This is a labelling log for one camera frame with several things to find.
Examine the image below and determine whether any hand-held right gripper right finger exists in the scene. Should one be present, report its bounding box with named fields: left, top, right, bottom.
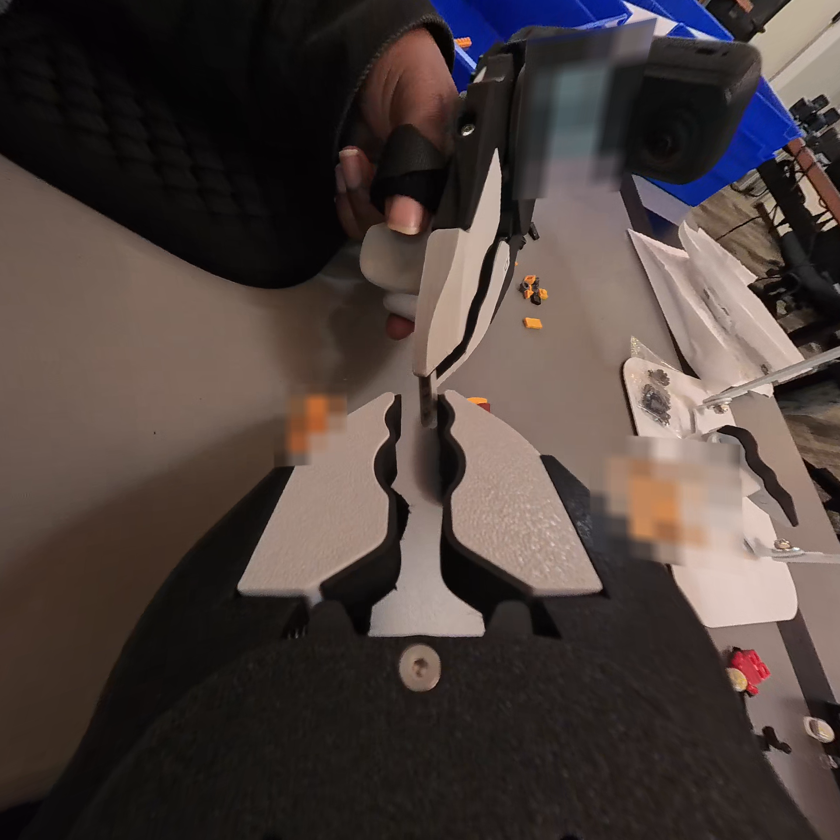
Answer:
left=436, top=390, right=604, bottom=599

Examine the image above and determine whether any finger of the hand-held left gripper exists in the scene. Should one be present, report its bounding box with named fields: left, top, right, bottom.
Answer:
left=433, top=238, right=518, bottom=385
left=412, top=152, right=506, bottom=378

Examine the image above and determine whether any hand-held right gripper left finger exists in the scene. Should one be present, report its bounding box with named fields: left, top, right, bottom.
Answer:
left=236, top=392, right=421, bottom=605

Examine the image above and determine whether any person's left hand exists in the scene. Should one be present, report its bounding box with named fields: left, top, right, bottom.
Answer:
left=335, top=26, right=462, bottom=341

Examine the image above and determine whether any blue plastic bin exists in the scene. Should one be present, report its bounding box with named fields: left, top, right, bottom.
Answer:
left=430, top=0, right=631, bottom=93
left=646, top=0, right=807, bottom=206

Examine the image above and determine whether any black office chair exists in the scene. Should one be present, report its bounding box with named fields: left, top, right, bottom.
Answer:
left=755, top=92, right=840, bottom=316

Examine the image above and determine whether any plastic bag with black parts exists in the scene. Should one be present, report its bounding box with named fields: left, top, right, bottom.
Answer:
left=621, top=354, right=723, bottom=437

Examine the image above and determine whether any loose jaw part with bracket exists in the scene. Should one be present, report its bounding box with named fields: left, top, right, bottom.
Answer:
left=692, top=423, right=840, bottom=565

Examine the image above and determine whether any metal bracket bar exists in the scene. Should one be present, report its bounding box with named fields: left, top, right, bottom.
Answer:
left=702, top=346, right=840, bottom=414

